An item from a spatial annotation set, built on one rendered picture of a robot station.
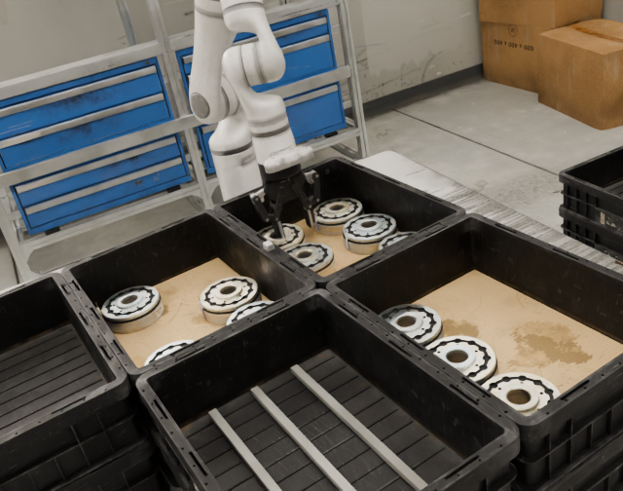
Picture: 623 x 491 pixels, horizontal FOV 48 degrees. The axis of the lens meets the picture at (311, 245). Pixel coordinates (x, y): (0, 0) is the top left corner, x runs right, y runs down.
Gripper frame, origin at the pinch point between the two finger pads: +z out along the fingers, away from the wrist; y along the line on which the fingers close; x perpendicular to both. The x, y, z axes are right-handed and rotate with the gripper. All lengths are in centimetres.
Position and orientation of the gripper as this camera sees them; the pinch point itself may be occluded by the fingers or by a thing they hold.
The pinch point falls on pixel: (294, 224)
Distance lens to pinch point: 132.8
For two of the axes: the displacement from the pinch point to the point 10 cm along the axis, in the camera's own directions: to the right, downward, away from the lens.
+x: 4.1, 3.4, -8.4
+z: 2.1, 8.6, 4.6
